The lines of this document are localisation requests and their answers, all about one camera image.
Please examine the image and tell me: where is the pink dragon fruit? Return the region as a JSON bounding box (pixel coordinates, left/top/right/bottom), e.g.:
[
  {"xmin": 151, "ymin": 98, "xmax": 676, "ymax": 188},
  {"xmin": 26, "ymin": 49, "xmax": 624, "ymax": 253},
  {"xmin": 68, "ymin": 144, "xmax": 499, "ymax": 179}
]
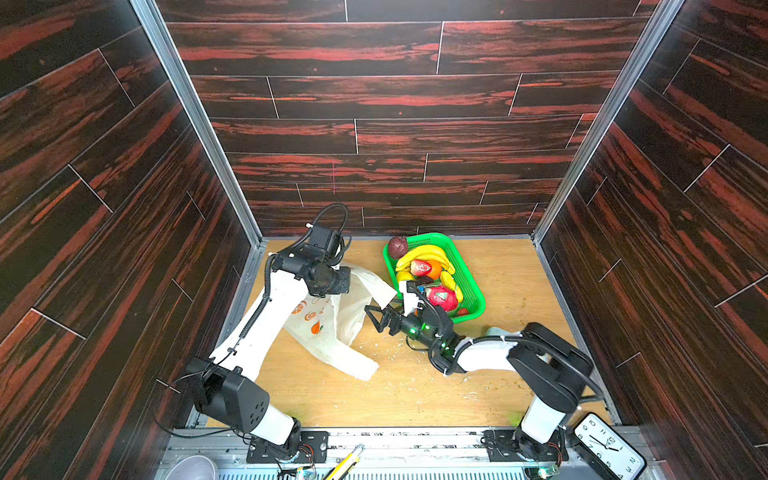
[{"xmin": 425, "ymin": 286, "xmax": 459, "ymax": 312}]

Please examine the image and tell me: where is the white plastic bag orange print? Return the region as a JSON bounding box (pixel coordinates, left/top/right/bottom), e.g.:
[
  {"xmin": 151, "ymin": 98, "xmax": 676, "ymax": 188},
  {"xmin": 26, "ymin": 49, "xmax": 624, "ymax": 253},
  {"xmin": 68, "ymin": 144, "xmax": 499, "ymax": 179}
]
[{"xmin": 283, "ymin": 265, "xmax": 396, "ymax": 381}]

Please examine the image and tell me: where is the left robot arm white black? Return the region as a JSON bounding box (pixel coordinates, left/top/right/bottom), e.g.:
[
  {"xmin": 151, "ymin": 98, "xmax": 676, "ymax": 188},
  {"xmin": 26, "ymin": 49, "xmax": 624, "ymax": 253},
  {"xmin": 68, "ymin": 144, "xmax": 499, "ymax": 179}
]
[{"xmin": 182, "ymin": 266, "xmax": 310, "ymax": 457}]

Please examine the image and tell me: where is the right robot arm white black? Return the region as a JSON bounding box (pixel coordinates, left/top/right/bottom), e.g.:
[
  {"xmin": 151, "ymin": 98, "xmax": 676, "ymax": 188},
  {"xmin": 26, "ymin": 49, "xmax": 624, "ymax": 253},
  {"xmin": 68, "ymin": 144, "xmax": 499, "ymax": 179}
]
[{"xmin": 365, "ymin": 306, "xmax": 604, "ymax": 457}]

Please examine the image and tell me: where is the green plastic basket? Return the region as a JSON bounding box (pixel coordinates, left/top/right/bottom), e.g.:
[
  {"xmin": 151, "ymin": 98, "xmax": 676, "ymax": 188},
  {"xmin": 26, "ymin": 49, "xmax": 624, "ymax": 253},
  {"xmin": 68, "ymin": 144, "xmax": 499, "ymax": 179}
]
[{"xmin": 407, "ymin": 233, "xmax": 486, "ymax": 323}]

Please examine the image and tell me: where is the small yellow banana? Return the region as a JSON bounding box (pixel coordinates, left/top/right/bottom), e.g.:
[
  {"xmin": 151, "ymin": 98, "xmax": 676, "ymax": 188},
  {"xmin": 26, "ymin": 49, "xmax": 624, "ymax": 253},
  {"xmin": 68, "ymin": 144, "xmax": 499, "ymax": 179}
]
[{"xmin": 440, "ymin": 270, "xmax": 464, "ymax": 303}]

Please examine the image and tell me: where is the orange tangerine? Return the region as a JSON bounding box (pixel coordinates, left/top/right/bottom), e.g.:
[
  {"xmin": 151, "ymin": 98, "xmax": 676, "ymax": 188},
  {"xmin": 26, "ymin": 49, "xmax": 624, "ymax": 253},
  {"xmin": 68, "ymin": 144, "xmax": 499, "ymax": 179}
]
[{"xmin": 427, "ymin": 260, "xmax": 443, "ymax": 280}]

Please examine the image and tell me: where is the red strawberry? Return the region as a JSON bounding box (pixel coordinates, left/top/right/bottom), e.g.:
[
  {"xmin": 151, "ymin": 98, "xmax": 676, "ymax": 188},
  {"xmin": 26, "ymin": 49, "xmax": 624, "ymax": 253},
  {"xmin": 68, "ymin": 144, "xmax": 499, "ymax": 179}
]
[{"xmin": 409, "ymin": 259, "xmax": 433, "ymax": 277}]

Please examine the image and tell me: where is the pale blue object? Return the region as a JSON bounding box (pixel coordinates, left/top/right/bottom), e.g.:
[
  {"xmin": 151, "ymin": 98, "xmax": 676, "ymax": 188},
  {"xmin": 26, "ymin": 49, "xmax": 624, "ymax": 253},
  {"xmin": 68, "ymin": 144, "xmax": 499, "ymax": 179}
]
[{"xmin": 484, "ymin": 327, "xmax": 512, "ymax": 337}]

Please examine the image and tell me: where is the purple passion fruit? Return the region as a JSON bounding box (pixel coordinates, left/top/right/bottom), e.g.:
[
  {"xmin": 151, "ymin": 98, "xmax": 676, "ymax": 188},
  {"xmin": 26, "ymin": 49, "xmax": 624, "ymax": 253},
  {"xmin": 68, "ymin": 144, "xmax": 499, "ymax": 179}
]
[{"xmin": 387, "ymin": 236, "xmax": 409, "ymax": 260}]

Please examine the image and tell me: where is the yellow banana bunch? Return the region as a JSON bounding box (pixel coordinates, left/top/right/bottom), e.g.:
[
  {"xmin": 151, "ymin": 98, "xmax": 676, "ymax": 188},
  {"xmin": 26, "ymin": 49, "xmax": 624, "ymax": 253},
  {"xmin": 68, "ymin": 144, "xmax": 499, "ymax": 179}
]
[{"xmin": 395, "ymin": 245, "xmax": 456, "ymax": 274}]

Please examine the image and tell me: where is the yellow utility knife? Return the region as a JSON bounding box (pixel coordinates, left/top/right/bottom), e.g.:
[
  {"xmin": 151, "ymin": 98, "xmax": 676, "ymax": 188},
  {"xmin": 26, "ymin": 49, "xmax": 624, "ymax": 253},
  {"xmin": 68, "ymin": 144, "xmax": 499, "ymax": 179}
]
[{"xmin": 324, "ymin": 444, "xmax": 365, "ymax": 480}]

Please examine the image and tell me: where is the white bowl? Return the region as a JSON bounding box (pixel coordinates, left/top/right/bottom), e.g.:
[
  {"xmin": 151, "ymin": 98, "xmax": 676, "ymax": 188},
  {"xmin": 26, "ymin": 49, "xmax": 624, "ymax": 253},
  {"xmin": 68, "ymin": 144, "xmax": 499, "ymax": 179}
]
[{"xmin": 165, "ymin": 455, "xmax": 218, "ymax": 480}]

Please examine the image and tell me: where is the black white clock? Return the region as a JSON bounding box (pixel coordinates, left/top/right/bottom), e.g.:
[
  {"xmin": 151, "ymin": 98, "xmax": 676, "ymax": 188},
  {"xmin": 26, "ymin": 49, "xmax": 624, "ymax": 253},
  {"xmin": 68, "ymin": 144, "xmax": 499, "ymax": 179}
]
[{"xmin": 573, "ymin": 413, "xmax": 647, "ymax": 480}]

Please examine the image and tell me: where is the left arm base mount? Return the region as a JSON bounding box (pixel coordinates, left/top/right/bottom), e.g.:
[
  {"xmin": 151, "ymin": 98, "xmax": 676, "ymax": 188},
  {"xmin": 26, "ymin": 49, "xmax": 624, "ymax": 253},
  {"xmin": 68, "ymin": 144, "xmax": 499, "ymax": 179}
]
[{"xmin": 246, "ymin": 429, "xmax": 330, "ymax": 464}]

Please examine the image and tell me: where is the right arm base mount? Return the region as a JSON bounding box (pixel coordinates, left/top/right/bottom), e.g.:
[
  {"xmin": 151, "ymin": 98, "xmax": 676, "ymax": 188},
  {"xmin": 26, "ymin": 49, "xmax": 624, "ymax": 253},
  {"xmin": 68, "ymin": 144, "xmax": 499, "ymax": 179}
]
[{"xmin": 480, "ymin": 428, "xmax": 568, "ymax": 465}]

